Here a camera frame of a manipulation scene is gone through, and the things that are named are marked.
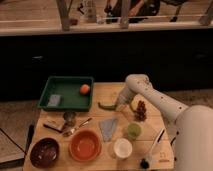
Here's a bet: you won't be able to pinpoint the black handled brush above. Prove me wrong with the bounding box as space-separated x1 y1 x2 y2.
140 129 165 169

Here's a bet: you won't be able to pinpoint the dark red grapes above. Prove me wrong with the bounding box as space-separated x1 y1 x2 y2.
135 101 146 121

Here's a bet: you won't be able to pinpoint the yellow banana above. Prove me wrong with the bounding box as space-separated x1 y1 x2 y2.
129 101 137 112

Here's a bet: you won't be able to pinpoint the grey folded cloth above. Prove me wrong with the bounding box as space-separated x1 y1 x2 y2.
99 118 118 142

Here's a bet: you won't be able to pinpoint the grey sponge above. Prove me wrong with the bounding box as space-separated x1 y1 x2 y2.
47 94 61 107

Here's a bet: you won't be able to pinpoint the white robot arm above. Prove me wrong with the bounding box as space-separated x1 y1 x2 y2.
116 74 213 171

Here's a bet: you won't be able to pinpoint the green plastic cup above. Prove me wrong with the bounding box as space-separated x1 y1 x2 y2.
127 123 141 140

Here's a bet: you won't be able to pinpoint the small metal cup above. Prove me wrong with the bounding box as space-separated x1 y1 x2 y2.
63 112 76 126

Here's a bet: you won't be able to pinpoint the green plastic tray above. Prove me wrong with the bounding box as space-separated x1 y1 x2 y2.
38 76 94 112

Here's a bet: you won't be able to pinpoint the orange bowl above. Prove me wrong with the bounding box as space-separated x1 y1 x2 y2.
69 129 102 162

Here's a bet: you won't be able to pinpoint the dark brown bowl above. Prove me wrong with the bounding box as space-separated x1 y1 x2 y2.
30 138 59 169

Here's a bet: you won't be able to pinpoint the orange fruit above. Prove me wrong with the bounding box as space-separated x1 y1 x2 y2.
80 84 90 95

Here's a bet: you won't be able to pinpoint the white cup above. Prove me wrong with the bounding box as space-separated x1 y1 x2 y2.
113 138 133 159

